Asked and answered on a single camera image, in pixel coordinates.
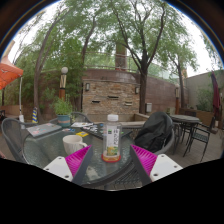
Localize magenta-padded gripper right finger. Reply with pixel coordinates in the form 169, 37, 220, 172
129, 143, 184, 186

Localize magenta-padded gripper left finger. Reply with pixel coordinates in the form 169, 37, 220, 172
43, 144, 96, 187

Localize clear drink bottle white cap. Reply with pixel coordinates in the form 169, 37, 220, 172
101, 113, 123, 161

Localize white ribbed mug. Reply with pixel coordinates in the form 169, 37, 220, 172
62, 134, 88, 156

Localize yellow sticker card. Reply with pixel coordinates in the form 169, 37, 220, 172
75, 130, 90, 138

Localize black jacket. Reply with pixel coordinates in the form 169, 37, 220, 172
133, 111, 174, 154

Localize black laptop with stickers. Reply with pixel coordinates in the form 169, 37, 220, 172
81, 123, 134, 140

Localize white papers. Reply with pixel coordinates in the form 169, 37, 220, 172
70, 121, 95, 129

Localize grey laptop with stickers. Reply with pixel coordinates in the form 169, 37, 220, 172
25, 122, 63, 138

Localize green plant in blue pot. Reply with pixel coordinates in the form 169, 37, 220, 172
51, 97, 74, 128

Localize round dark patio table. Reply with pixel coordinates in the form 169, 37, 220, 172
170, 114, 201, 158

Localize black metal patio chair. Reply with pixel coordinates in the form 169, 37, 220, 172
191, 116, 214, 163

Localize blue yellow striped cone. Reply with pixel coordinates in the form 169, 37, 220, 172
31, 106, 39, 124

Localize dark-trunk tree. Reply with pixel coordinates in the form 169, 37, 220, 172
106, 0, 181, 115

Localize slender grey-trunk tree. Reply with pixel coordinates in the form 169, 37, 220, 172
26, 6, 84, 123

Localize orange canopy tent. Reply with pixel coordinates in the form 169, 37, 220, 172
0, 54, 25, 123

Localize globe lamp post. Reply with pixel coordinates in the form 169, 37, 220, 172
58, 66, 69, 101

